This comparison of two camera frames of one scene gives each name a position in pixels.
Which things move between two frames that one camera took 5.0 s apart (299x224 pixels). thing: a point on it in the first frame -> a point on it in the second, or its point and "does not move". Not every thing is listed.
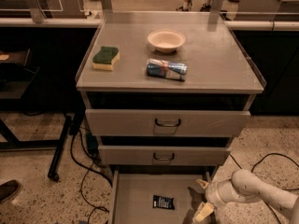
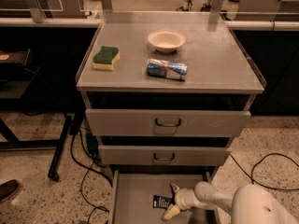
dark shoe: x=8 y=189 does not move
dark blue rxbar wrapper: x=162 y=202 does not move
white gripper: x=211 y=194 -> x=181 y=199
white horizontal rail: x=232 y=23 does not move
